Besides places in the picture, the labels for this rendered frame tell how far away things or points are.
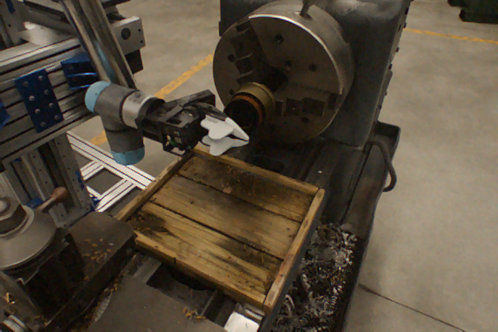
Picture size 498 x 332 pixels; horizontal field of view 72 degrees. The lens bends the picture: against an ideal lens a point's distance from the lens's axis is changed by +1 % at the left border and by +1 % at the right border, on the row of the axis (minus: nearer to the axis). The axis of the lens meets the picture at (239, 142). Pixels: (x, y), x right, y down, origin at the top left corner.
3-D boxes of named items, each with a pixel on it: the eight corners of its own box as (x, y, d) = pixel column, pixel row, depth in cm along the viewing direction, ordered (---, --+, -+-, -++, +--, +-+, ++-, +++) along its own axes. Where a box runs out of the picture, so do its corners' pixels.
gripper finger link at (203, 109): (224, 135, 64) (186, 123, 67) (228, 130, 65) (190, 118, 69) (223, 114, 61) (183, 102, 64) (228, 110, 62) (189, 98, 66)
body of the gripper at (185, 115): (188, 161, 64) (138, 142, 68) (213, 136, 70) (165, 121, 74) (184, 127, 59) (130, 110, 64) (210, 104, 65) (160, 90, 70)
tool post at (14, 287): (58, 251, 51) (32, 205, 44) (95, 273, 48) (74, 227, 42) (9, 295, 45) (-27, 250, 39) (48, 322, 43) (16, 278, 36)
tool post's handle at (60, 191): (64, 192, 46) (59, 181, 44) (75, 197, 45) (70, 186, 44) (34, 215, 42) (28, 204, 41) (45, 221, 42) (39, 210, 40)
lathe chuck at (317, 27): (219, 91, 98) (246, -20, 76) (318, 145, 92) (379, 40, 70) (202, 106, 92) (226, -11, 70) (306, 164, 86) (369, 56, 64)
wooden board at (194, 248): (193, 154, 92) (191, 142, 90) (323, 201, 79) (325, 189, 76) (111, 236, 71) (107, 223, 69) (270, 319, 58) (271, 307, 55)
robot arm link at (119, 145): (149, 138, 89) (141, 101, 82) (145, 167, 80) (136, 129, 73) (118, 141, 88) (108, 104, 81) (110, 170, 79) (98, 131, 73)
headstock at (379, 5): (283, 44, 153) (292, -57, 129) (396, 66, 135) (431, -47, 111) (214, 107, 111) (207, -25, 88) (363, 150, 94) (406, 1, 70)
